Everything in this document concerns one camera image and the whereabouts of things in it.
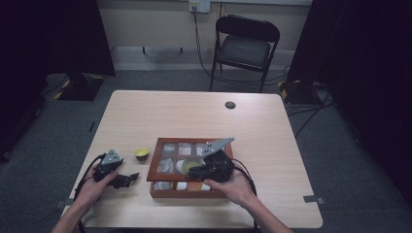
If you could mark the white capsule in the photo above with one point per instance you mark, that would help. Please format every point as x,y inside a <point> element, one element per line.
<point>179,166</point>

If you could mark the black folding chair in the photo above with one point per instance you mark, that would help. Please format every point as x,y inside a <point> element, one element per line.
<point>243,50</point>

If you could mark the black stand base striped tape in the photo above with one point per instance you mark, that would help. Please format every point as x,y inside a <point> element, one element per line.
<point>79,89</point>
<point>296,92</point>

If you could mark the person's left hand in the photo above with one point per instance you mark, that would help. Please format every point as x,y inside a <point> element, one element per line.
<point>90,191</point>

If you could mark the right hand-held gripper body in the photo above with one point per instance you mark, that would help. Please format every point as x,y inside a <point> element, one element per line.
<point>220,166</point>

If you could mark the wooden box with glass lid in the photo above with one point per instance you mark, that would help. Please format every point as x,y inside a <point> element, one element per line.
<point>168,194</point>

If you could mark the group of white sachets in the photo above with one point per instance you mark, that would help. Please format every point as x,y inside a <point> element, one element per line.
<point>166,165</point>

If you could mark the grey tape piece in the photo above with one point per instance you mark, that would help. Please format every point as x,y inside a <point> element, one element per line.
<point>63,203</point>
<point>313,199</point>

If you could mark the black curtain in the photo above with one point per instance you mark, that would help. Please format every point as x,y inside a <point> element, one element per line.
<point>48,48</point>
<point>366,64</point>

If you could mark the white wall socket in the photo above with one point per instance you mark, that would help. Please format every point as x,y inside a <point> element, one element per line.
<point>202,6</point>

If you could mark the dark round table grommet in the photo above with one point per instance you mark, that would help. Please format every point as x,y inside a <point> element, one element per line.
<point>230,105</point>

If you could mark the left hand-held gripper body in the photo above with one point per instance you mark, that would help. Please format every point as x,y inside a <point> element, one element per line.
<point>108,166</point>

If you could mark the person's right hand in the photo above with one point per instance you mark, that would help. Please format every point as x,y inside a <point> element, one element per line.
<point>238,189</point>

